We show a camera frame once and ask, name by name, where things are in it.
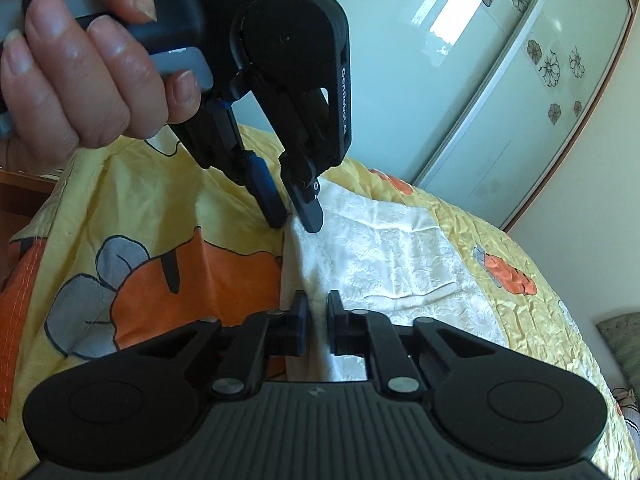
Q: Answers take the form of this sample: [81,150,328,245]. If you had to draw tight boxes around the brown wooden furniture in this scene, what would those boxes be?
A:
[0,167,61,261]

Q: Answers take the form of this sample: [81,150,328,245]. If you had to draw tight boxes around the person's left hand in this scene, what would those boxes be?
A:
[0,0,206,175]

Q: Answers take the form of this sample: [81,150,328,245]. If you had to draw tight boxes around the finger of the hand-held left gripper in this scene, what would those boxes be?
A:
[172,102,289,229]
[249,71,342,234]

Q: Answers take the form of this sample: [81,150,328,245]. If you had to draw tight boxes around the patterned pillow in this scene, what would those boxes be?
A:
[596,312,640,387]

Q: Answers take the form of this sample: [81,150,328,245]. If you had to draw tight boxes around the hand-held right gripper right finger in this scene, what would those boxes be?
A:
[326,291,494,395]

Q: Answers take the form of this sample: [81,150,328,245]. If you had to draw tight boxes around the yellow carrot print bedspread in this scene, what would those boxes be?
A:
[0,122,640,480]

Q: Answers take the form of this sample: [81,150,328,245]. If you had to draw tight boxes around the white pants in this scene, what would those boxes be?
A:
[277,175,511,383]

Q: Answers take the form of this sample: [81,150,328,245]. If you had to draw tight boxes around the floral glass wardrobe door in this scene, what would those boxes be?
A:
[415,0,636,233]
[280,0,558,186]

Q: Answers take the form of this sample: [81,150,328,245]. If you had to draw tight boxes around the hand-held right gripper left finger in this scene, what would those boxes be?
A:
[145,290,309,395]

